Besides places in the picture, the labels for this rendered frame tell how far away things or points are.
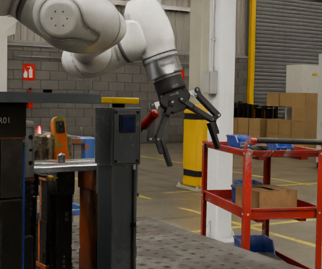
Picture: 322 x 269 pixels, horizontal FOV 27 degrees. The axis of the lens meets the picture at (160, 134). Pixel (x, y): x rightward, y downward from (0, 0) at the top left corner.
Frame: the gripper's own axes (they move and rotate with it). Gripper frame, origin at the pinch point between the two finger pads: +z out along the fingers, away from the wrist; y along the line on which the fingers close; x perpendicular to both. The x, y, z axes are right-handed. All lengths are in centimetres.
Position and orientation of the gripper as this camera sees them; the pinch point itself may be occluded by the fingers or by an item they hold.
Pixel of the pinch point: (193, 152)
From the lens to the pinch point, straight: 170.3
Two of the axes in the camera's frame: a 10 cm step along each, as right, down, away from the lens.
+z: 3.3, 9.4, 0.2
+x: -2.5, 0.6, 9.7
